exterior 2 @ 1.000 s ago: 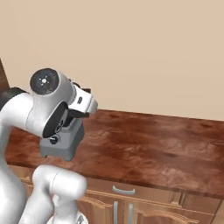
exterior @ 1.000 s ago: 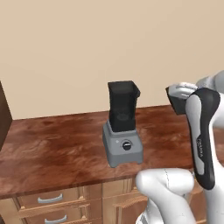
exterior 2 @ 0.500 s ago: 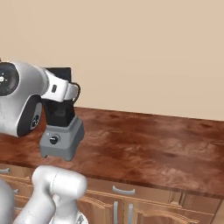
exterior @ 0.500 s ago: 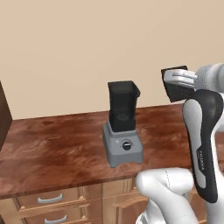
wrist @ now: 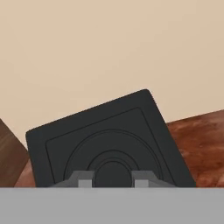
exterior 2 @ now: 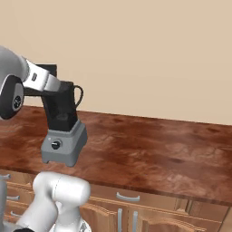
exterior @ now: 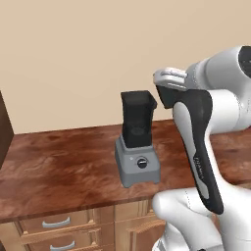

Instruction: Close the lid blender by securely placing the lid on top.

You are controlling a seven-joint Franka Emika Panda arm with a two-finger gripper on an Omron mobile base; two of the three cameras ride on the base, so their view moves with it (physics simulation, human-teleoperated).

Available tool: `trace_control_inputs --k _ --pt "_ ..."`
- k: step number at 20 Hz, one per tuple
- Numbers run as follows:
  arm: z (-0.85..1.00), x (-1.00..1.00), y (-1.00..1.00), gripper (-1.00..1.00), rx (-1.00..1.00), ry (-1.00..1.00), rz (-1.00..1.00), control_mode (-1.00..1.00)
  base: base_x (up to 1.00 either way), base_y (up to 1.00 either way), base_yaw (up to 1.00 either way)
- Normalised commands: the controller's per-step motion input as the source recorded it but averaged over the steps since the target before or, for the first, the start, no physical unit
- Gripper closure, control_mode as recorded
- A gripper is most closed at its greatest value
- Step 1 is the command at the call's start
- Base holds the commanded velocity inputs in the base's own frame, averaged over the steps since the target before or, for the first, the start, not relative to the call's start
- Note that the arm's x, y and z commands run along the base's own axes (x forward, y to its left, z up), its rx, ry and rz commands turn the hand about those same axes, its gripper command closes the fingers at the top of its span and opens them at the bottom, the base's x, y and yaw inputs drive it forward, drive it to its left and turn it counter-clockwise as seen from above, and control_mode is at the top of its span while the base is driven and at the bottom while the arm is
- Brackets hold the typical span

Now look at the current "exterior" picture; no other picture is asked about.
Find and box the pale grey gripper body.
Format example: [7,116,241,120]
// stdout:
[152,67,190,91]

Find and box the black blender jar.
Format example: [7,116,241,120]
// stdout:
[120,90,158,149]

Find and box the black blender knob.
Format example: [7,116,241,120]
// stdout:
[136,157,149,170]

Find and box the grey blender base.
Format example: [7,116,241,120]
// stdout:
[114,133,162,189]

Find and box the light wood cupboard door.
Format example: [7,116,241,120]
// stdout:
[114,199,167,251]

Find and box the light wood drawer front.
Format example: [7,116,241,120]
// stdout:
[18,205,116,237]
[21,228,116,251]

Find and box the dark brown cabinet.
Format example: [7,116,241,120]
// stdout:
[0,90,15,171]

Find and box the silver drawer handle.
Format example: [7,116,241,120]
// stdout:
[49,240,76,251]
[41,216,72,229]

